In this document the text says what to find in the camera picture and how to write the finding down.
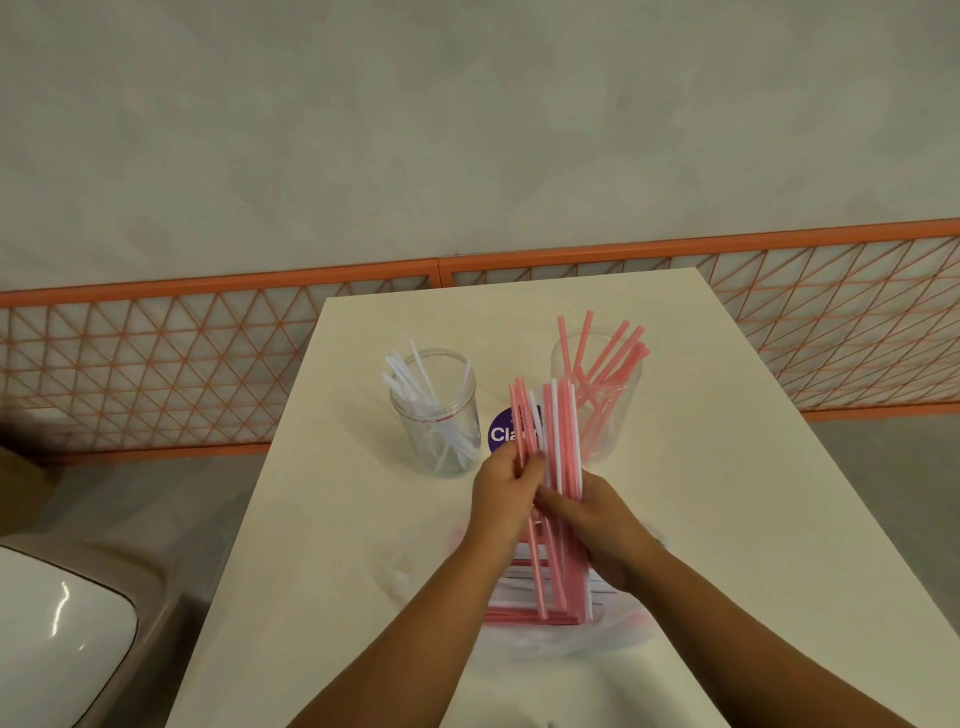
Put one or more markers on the person's left hand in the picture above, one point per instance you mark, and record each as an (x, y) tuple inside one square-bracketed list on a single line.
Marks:
[(499, 502)]

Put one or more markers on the person's right hand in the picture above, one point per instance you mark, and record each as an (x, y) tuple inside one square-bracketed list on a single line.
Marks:
[(607, 532)]

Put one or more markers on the bundle of straws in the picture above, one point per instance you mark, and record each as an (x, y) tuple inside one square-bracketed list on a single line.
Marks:
[(562, 435)]

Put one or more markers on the pile of mixed straws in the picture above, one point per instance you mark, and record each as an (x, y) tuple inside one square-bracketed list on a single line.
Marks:
[(506, 615)]

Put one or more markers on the clear plastic bag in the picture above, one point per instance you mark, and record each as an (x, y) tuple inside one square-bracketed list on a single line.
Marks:
[(555, 645)]

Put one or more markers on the clear jar of white straws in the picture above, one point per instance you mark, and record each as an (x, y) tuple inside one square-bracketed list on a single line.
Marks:
[(409, 382)]

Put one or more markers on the clear jar of pink straws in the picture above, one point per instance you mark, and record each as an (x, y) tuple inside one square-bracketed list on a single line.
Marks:
[(607, 360)]

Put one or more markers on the person's right forearm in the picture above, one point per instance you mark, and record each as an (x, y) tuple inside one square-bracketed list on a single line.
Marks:
[(765, 660)]

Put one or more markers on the person's left forearm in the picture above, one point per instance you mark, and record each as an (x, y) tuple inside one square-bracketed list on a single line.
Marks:
[(405, 660)]

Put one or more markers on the round purple sticker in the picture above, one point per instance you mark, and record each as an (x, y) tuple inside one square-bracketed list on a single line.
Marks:
[(499, 435)]

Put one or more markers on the orange lattice fence panel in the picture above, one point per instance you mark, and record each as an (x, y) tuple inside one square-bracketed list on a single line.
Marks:
[(225, 284), (712, 246)]

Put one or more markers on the beige chair with white seat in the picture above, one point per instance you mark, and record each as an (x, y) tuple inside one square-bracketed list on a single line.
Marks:
[(60, 622)]

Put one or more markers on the brown cardboard box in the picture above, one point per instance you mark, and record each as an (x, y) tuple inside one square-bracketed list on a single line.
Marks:
[(22, 495)]

